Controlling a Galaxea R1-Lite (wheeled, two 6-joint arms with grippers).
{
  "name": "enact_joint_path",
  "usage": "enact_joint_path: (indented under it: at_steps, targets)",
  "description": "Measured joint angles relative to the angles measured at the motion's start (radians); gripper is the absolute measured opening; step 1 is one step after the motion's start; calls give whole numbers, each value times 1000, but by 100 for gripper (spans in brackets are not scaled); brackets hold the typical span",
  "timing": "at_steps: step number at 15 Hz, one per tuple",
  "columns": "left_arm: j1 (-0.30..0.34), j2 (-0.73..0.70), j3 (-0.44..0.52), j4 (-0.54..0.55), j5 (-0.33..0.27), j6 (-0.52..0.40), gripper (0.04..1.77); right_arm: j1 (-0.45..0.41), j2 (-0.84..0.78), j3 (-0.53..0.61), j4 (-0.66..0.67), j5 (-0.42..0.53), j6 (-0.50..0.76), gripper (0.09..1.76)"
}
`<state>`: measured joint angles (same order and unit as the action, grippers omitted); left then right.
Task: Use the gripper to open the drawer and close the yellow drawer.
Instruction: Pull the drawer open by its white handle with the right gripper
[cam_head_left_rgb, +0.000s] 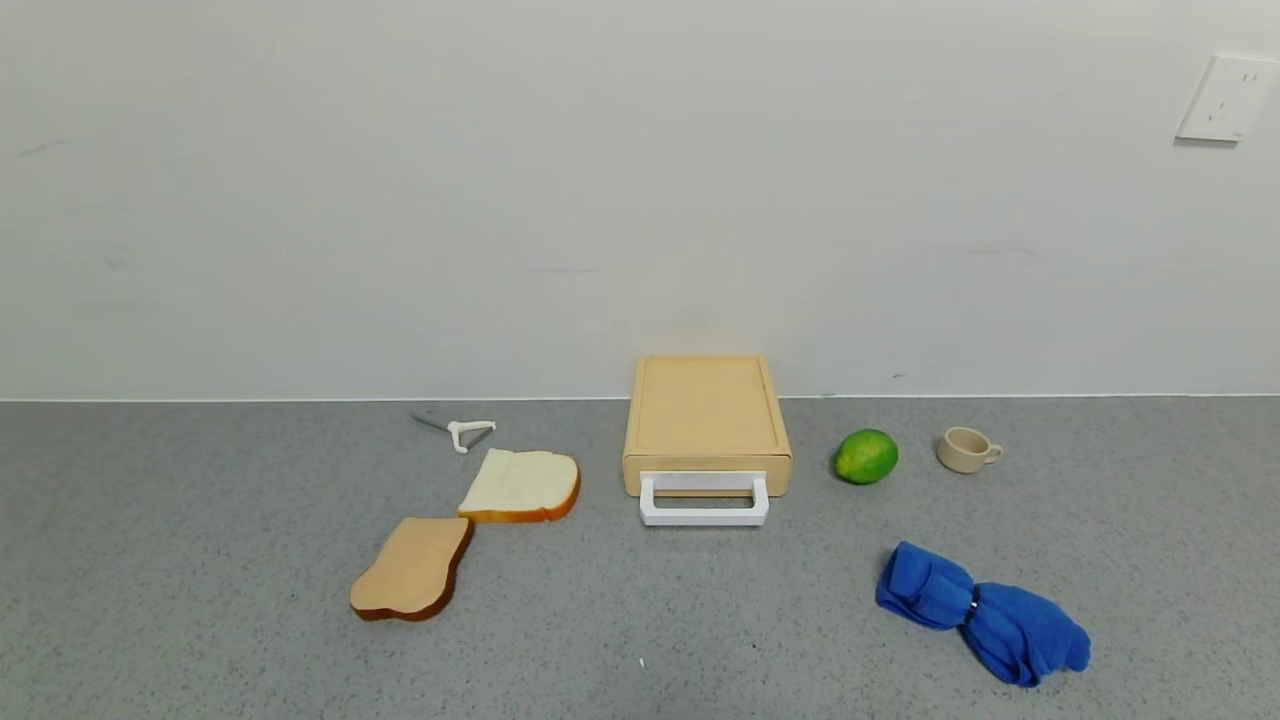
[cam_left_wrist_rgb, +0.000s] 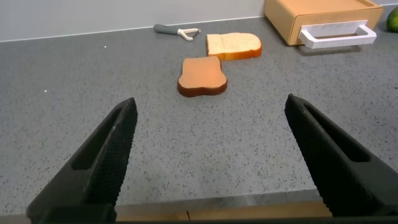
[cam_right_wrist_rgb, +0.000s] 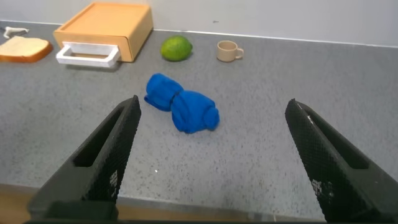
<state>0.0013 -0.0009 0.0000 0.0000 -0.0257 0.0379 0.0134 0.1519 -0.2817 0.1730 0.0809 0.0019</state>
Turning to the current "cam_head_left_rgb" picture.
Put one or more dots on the white bread slice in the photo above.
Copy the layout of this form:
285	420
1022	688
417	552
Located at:
522	485

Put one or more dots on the white peeler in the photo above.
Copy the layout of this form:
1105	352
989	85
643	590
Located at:
462	431

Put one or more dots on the green lime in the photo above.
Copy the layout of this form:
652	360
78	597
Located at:
866	456

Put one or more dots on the tan bread slice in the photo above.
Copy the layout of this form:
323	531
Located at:
412	568

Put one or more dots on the small beige cup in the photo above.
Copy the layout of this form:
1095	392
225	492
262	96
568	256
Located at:
962	450

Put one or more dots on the blue cloth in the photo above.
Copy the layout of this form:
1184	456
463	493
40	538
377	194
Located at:
1020	625

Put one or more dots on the white wall socket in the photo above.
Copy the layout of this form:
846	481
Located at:
1225	98

